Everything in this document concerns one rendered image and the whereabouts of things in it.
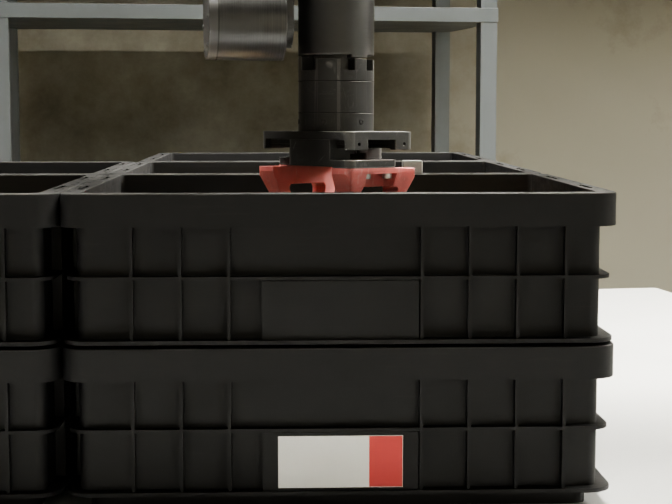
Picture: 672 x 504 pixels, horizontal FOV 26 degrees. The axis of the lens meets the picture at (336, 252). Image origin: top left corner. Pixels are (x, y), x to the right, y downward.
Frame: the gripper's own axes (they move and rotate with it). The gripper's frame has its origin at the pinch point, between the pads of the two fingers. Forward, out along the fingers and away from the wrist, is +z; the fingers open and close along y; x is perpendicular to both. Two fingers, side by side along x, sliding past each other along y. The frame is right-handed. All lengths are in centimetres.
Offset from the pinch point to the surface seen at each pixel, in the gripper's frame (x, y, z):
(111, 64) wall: 137, -245, -24
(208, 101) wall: 159, -232, -15
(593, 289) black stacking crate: 10.3, 16.6, 2.2
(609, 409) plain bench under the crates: 38.5, -3.7, 17.7
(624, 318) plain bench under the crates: 88, -40, 17
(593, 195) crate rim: 9.1, 17.3, -4.7
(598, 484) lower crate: 10.9, 16.8, 16.6
